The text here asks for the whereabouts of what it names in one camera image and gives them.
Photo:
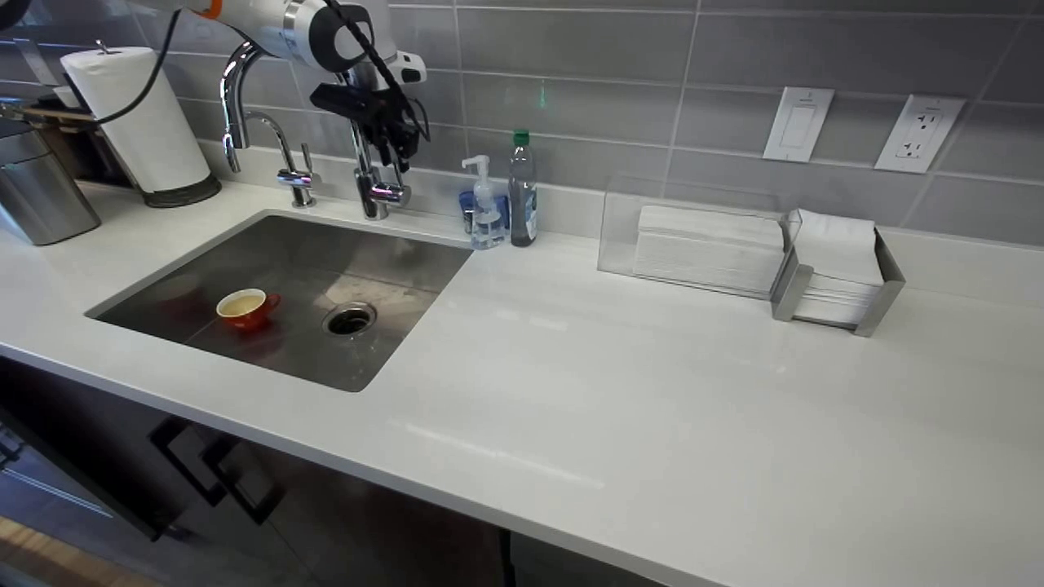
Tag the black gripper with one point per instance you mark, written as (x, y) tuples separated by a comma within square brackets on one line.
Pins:
[(397, 121)]

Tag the tall chrome gooseneck faucet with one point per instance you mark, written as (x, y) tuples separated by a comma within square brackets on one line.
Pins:
[(232, 101)]

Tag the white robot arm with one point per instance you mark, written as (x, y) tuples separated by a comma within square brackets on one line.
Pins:
[(277, 26)]

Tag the small chrome faucet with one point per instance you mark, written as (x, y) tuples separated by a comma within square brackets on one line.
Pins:
[(293, 184)]

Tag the blue hand soap pump bottle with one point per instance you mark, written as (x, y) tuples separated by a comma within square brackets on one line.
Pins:
[(482, 216)]

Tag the green capped dish soap bottle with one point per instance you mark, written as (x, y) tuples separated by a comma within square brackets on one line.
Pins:
[(523, 200)]

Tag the stainless steel sink basin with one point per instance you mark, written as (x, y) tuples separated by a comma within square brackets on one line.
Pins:
[(271, 263)]

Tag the black sink drain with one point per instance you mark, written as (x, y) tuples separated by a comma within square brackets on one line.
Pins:
[(349, 319)]

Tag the red cup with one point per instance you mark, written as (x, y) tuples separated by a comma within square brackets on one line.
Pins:
[(242, 308)]

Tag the metal paper towel holder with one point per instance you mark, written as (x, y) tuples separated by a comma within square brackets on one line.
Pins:
[(182, 197)]

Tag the clear acrylic towel tray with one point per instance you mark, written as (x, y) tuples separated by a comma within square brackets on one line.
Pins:
[(616, 240)]

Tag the white paper towel roll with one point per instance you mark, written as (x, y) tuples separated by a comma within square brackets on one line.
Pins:
[(136, 132)]

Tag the folded white paper towels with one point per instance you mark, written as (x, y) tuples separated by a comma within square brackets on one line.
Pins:
[(705, 249)]

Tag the wooden countertop rack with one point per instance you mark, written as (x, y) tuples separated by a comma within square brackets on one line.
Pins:
[(53, 118)]

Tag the stainless steel lidded bin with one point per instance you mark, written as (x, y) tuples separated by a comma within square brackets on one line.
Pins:
[(44, 197)]

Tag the white napkin stack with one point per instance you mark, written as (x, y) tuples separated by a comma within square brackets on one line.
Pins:
[(835, 254)]

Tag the metal napkin holder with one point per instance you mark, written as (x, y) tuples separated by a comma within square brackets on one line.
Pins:
[(883, 290)]

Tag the white power outlet plate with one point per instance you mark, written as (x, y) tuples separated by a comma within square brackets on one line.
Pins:
[(917, 136)]

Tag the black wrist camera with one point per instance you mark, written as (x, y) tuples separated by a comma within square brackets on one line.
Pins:
[(341, 101)]

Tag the white light switch plate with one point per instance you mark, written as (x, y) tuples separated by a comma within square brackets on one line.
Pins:
[(798, 126)]

